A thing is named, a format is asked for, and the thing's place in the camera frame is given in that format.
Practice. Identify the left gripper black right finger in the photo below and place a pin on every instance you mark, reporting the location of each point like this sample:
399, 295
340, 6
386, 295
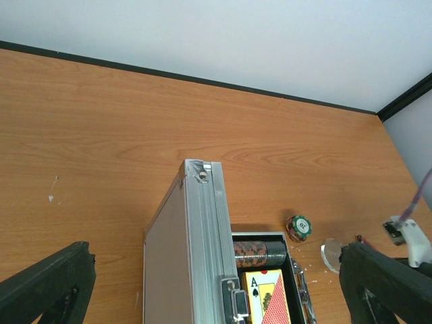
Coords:
380, 289

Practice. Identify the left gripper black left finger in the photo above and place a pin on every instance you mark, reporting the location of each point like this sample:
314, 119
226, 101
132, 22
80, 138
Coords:
56, 289

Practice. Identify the clear round acrylic disc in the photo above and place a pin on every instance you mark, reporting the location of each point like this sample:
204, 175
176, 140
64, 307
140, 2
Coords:
331, 251

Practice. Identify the red playing card box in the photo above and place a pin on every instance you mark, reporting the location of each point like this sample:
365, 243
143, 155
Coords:
267, 299

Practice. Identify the aluminium poker case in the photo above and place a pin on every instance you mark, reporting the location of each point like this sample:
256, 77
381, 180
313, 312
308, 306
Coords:
189, 270

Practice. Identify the small poker chip stack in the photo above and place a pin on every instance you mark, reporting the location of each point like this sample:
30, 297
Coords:
299, 228

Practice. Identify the upper poker chip row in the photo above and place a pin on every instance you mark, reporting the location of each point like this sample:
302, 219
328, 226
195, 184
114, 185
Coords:
250, 254

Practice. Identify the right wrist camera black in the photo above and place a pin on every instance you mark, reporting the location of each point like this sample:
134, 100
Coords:
410, 234

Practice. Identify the right black frame post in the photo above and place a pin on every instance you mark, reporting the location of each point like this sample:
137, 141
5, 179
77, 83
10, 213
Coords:
406, 98

